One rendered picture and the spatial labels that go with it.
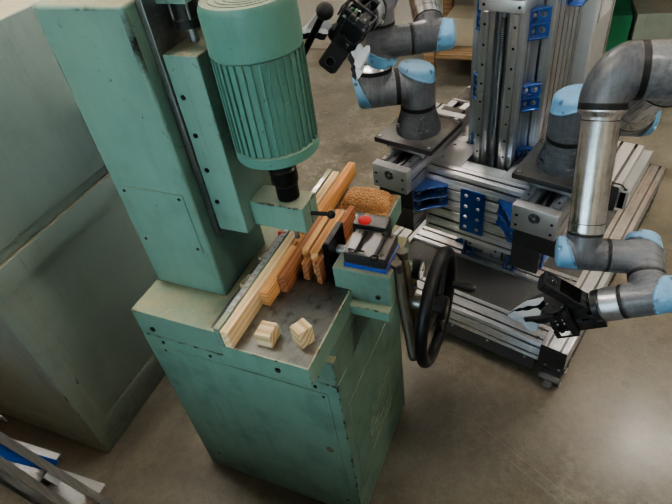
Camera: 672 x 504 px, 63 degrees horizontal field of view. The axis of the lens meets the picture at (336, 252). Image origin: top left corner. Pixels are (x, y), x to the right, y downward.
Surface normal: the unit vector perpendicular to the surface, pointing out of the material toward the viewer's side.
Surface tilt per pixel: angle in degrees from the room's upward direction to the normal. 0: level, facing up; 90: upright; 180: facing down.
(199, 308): 0
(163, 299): 0
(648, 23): 90
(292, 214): 90
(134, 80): 90
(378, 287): 90
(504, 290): 0
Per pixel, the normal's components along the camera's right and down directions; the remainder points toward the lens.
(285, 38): 0.74, 0.37
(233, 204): -0.38, 0.65
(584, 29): -0.59, 0.58
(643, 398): -0.12, -0.74
